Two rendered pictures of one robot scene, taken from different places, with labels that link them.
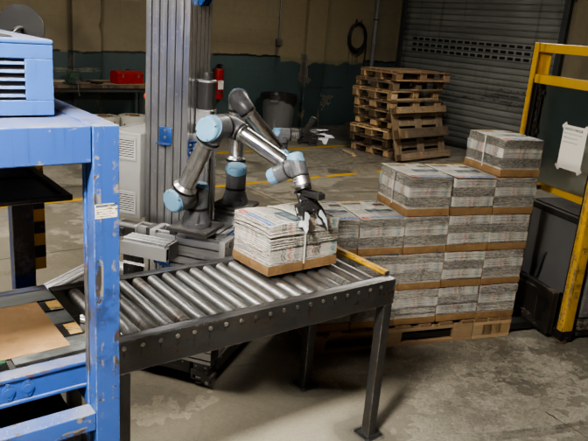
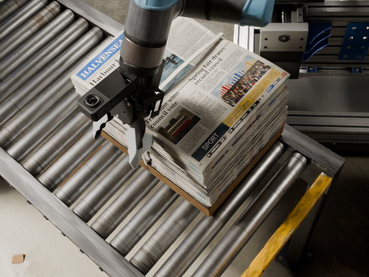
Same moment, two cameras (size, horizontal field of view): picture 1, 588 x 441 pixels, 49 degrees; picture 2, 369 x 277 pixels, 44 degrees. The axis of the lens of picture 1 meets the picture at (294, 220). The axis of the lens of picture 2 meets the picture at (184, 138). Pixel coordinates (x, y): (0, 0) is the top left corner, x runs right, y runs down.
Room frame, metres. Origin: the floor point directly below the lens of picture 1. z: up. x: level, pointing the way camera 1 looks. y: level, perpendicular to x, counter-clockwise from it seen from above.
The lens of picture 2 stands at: (2.74, -0.57, 1.79)
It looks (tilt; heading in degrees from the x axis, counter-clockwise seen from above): 59 degrees down; 88
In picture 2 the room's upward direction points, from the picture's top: 12 degrees counter-clockwise
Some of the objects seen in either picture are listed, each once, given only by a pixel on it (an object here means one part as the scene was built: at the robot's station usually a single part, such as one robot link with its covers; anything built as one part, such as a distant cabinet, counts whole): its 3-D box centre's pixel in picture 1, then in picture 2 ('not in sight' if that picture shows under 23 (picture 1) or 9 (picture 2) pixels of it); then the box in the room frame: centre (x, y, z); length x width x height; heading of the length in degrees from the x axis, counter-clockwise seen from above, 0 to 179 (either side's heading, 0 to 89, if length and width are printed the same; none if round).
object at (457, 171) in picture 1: (459, 171); not in sight; (3.90, -0.98, 1.06); 0.37 x 0.28 x 0.01; 21
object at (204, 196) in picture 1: (196, 193); not in sight; (3.17, 0.50, 0.98); 0.13 x 0.12 x 0.14; 151
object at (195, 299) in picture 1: (191, 297); (31, 69); (2.37, 0.38, 0.77); 0.47 x 0.05 x 0.05; 38
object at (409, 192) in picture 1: (413, 189); not in sight; (3.81, -0.71, 0.95); 0.38 x 0.29 x 0.23; 21
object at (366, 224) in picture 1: (384, 272); not in sight; (3.76, -0.58, 0.42); 1.17 x 0.39 x 0.83; 110
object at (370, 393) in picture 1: (375, 369); not in sight; (2.68, -0.43, 0.34); 0.06 x 0.06 x 0.68; 38
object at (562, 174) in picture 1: (564, 138); not in sight; (4.17, -1.69, 1.28); 0.57 x 0.01 x 0.65; 20
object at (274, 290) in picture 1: (259, 283); (107, 126); (2.57, 0.13, 0.77); 0.47 x 0.05 x 0.05; 38
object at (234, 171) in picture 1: (235, 174); not in sight; (3.65, 0.35, 0.98); 0.13 x 0.12 x 0.14; 8
